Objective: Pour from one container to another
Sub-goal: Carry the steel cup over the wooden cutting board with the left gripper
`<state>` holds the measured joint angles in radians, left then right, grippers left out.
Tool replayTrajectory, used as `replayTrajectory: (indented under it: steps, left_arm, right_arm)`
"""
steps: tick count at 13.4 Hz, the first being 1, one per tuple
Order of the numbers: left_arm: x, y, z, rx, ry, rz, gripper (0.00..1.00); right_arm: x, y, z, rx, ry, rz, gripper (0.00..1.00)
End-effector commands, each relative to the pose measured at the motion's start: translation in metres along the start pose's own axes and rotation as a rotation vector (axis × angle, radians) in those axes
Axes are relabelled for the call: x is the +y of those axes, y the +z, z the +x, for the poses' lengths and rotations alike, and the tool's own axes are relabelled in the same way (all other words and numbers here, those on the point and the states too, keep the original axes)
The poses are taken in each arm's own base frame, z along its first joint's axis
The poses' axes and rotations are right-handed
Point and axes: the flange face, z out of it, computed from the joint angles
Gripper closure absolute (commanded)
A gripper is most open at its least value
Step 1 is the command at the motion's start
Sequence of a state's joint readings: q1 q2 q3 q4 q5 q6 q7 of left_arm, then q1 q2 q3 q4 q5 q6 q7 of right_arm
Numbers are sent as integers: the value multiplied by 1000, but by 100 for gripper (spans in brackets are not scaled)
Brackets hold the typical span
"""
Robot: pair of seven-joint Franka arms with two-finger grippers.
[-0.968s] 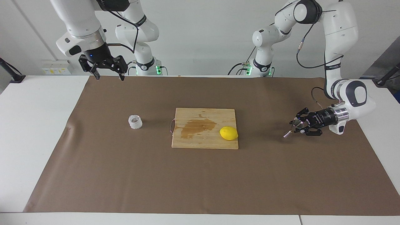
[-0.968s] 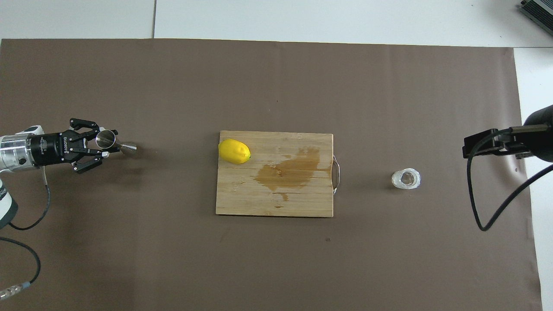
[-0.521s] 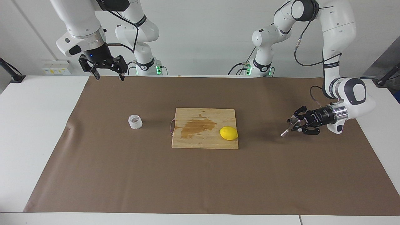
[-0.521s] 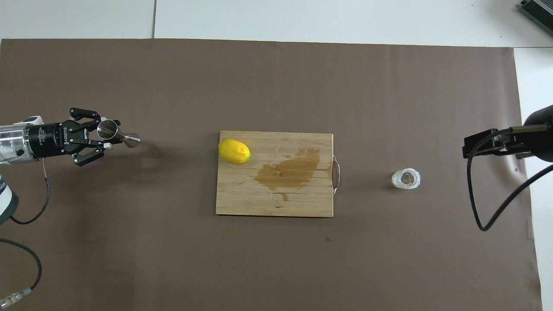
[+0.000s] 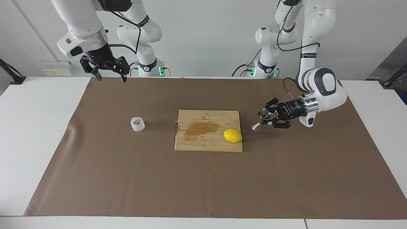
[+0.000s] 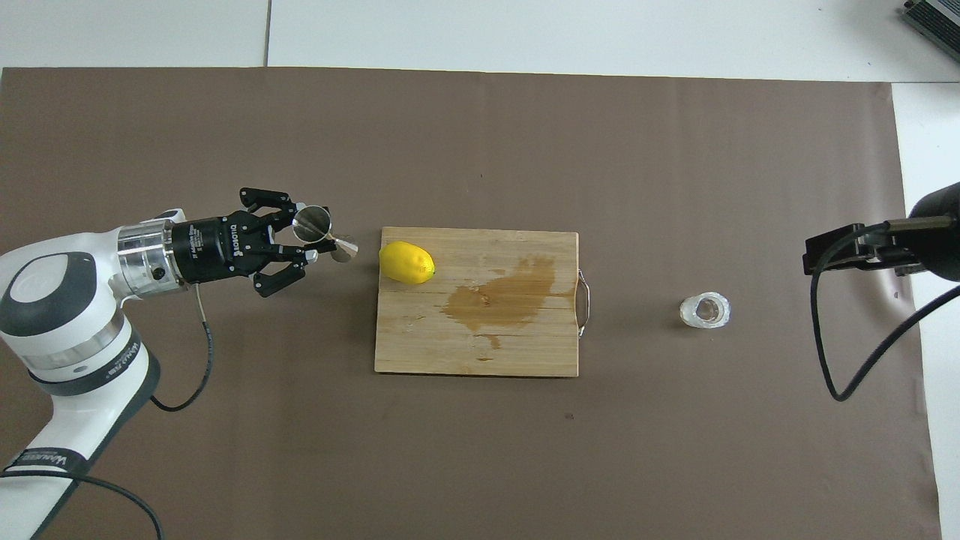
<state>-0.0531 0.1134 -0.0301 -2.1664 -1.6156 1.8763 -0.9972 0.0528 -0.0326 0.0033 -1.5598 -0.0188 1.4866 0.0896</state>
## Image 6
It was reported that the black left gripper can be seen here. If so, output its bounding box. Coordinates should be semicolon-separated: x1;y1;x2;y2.
171;187;322;298

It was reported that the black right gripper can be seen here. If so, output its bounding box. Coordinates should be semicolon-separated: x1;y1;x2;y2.
801;180;960;283

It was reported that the steel double jigger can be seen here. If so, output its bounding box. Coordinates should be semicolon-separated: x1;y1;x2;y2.
292;203;359;264

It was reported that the clear glass cup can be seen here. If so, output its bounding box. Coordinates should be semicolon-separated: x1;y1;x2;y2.
679;292;731;329

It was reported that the yellow lemon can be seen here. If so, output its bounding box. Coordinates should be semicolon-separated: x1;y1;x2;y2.
379;241;437;286

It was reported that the wooden cutting board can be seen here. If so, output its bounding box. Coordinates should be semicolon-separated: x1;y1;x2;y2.
374;226;591;378

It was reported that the brown table mat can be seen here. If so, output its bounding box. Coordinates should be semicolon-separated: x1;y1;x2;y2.
0;66;944;540

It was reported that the grey ribbed metal device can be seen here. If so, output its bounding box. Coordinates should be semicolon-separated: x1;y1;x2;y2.
900;0;960;62

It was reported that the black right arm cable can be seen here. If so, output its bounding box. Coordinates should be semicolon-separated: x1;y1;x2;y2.
811;223;960;400

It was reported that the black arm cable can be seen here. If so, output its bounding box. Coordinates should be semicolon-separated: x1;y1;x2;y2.
811;223;960;400
0;285;216;540

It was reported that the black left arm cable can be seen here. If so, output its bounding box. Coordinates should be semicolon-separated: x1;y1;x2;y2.
0;285;216;540

